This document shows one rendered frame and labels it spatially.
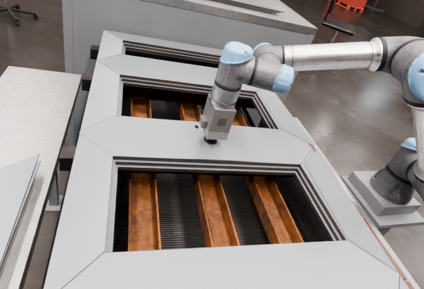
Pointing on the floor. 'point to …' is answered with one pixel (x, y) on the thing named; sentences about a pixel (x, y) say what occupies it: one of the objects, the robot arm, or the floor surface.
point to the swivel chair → (335, 20)
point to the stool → (13, 4)
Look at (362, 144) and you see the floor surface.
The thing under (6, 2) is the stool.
